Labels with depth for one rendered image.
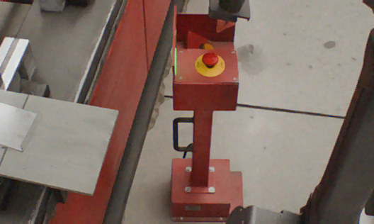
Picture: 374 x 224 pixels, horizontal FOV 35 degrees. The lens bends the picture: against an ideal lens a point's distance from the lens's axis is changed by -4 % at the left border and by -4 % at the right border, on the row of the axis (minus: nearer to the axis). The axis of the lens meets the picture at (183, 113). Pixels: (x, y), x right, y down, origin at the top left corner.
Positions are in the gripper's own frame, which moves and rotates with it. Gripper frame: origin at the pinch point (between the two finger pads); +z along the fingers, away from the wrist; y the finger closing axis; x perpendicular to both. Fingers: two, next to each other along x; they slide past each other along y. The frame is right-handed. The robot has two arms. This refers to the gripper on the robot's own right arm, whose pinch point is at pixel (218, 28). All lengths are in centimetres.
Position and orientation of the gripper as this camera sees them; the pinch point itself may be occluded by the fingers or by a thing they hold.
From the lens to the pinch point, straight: 155.2
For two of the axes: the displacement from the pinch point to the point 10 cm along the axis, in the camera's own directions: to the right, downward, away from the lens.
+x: -0.1, 8.3, -5.6
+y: -9.7, -1.5, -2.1
